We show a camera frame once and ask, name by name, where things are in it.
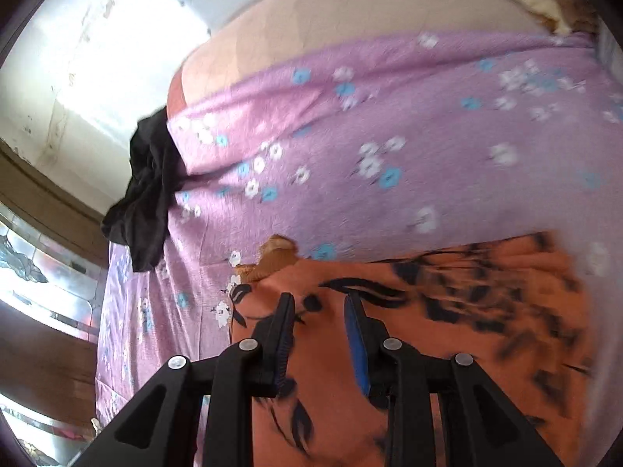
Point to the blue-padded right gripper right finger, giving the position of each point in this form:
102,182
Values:
450,409

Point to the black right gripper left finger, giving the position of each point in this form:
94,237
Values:
200,406

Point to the black crumpled garment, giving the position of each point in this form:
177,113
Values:
139,221

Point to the brown door with stained glass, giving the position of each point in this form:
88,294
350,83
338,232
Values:
53,271

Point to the purple floral bed sheet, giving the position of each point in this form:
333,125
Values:
467,186

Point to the striped floral pillow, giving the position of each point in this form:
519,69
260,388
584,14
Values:
609,52

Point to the pink mattress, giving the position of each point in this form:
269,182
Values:
273,31

